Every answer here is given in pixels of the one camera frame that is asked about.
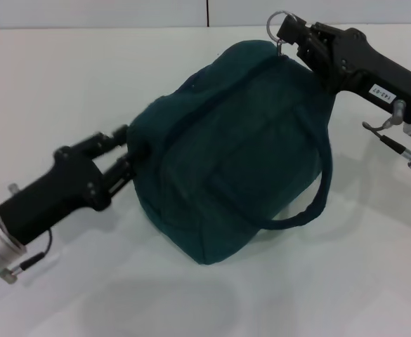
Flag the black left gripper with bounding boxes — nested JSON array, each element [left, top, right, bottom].
[[0, 124, 138, 245]]

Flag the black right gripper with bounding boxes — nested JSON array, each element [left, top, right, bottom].
[[277, 13, 411, 124]]

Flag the silver zipper pull ring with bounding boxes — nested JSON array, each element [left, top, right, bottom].
[[266, 10, 299, 58]]

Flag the dark teal insulated lunch bag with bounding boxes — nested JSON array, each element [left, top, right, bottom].
[[126, 40, 334, 267]]

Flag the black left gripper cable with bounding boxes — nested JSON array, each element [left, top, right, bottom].
[[5, 227, 63, 282]]

